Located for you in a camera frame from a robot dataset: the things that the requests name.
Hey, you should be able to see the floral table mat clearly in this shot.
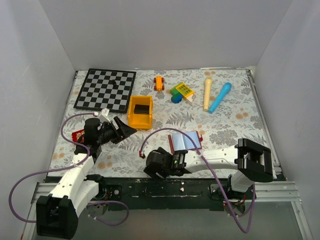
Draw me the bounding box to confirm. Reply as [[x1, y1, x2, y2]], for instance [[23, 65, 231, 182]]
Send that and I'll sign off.
[[47, 68, 278, 180]]

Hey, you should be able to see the colourful toy block house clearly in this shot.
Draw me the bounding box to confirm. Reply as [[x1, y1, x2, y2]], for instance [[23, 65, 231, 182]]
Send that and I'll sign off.
[[170, 82, 195, 105]]

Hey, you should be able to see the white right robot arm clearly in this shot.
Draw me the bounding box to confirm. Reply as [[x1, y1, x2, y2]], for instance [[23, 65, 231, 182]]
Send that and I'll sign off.
[[140, 138, 274, 199]]

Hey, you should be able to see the blue toy microphone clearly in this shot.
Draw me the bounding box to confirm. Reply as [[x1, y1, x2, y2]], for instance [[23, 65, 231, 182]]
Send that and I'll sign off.
[[208, 82, 232, 114]]

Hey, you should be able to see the cream toy microphone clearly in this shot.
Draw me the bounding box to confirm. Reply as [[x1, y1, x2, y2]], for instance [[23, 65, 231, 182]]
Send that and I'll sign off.
[[203, 76, 213, 112]]

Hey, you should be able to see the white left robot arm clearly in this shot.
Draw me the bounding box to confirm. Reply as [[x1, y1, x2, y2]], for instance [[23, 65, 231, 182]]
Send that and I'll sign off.
[[36, 117, 136, 240]]

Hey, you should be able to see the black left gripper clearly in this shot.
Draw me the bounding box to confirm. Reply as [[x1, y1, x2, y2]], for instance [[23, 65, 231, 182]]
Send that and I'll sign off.
[[96, 116, 137, 145]]

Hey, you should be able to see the red leather card holder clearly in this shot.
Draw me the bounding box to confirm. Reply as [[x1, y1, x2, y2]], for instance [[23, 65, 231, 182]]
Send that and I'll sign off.
[[168, 131, 203, 153]]

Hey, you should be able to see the black front table rail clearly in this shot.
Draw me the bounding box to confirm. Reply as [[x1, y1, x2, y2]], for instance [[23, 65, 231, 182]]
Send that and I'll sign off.
[[97, 177, 225, 212]]

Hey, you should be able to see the black white chessboard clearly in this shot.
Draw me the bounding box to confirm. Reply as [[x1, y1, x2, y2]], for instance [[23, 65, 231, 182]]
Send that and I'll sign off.
[[73, 68, 137, 114]]

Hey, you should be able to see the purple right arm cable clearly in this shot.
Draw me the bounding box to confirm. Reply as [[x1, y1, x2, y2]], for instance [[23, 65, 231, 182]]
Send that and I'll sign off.
[[138, 127, 256, 234]]

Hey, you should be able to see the orange toy car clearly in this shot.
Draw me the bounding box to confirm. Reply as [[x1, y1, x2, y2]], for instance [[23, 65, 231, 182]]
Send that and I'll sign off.
[[153, 75, 165, 92]]

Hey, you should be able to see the yellow plastic bin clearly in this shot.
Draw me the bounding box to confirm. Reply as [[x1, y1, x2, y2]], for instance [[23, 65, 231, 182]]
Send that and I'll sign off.
[[127, 95, 153, 130]]

